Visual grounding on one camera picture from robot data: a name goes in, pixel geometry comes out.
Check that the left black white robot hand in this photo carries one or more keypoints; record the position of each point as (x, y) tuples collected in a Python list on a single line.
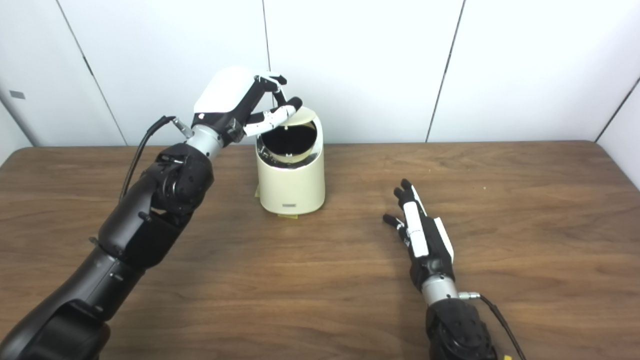
[(222, 97)]

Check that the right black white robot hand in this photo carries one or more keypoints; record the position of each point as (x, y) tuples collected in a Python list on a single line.
[(425, 245)]

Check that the round cream bin lid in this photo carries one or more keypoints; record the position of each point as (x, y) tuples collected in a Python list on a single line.
[(304, 116)]

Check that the cream-colored bin body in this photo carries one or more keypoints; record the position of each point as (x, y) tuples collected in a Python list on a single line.
[(292, 187)]

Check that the long yellow tape piece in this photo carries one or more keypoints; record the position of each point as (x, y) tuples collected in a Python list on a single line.
[(288, 216)]

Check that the small grey wall label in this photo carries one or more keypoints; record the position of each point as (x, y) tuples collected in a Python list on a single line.
[(17, 95)]

